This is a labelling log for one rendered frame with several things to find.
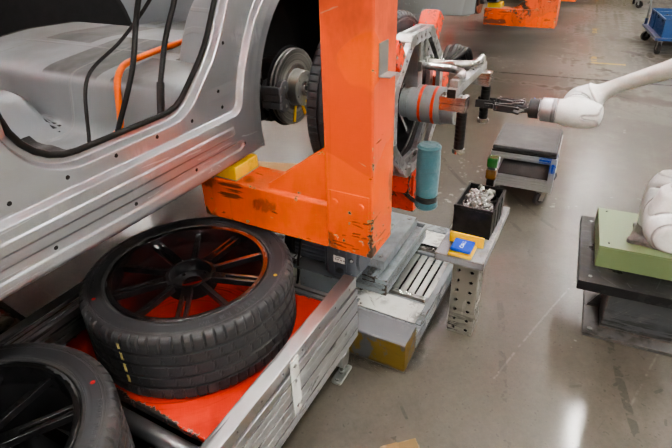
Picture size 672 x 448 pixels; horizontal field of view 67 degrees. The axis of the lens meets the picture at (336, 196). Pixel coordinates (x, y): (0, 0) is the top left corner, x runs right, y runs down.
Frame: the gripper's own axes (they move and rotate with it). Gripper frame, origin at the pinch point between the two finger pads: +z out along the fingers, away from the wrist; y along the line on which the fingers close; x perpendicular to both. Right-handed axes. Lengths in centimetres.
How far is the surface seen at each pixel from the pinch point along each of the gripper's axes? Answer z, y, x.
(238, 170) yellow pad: 66, -73, -11
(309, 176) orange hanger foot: 37, -74, -7
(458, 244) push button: -7, -50, -35
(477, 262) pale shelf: -14, -53, -38
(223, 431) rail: 24, -140, -44
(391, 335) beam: 11, -66, -70
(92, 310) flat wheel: 77, -131, -32
